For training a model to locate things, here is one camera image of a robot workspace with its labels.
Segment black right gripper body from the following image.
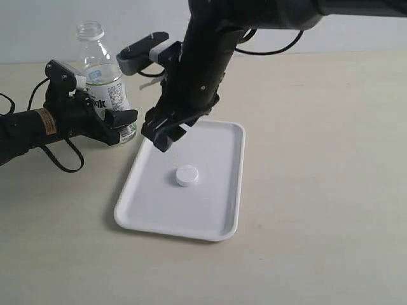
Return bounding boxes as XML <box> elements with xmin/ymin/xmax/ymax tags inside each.
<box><xmin>144</xmin><ymin>41</ymin><xmax>228</xmax><ymax>127</ymax></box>

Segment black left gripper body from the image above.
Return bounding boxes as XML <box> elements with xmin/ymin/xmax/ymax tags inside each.
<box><xmin>43</xmin><ymin>60</ymin><xmax>120</xmax><ymax>146</ymax></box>

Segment clear Gatorade plastic bottle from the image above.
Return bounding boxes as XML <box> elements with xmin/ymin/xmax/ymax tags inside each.
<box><xmin>75</xmin><ymin>20</ymin><xmax>138</xmax><ymax>147</ymax></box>

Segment white bottle cap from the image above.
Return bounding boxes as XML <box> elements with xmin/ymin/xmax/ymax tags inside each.
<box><xmin>175</xmin><ymin>165</ymin><xmax>199</xmax><ymax>187</ymax></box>

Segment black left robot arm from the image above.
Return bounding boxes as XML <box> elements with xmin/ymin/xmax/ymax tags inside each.
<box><xmin>1</xmin><ymin>60</ymin><xmax>138</xmax><ymax>173</ymax></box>

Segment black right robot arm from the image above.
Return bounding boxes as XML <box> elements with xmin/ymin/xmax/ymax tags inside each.
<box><xmin>141</xmin><ymin>1</ymin><xmax>406</xmax><ymax>152</ymax></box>

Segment white rectangular plastic tray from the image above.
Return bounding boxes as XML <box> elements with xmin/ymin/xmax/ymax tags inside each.
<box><xmin>114</xmin><ymin>120</ymin><xmax>246</xmax><ymax>242</ymax></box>

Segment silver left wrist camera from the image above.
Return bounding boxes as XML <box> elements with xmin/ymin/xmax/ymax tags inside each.
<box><xmin>53</xmin><ymin>60</ymin><xmax>86</xmax><ymax>92</ymax></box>

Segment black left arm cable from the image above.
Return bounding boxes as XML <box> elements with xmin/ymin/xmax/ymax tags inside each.
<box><xmin>0</xmin><ymin>78</ymin><xmax>85</xmax><ymax>173</ymax></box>

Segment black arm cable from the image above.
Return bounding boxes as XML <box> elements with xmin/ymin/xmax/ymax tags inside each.
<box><xmin>138</xmin><ymin>28</ymin><xmax>305</xmax><ymax>79</ymax></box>
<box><xmin>0</xmin><ymin>78</ymin><xmax>85</xmax><ymax>173</ymax></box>

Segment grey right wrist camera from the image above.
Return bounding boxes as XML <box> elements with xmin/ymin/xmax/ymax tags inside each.
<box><xmin>116</xmin><ymin>32</ymin><xmax>182</xmax><ymax>76</ymax></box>

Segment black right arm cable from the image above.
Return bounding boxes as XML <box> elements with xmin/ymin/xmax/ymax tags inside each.
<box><xmin>138</xmin><ymin>28</ymin><xmax>305</xmax><ymax>79</ymax></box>

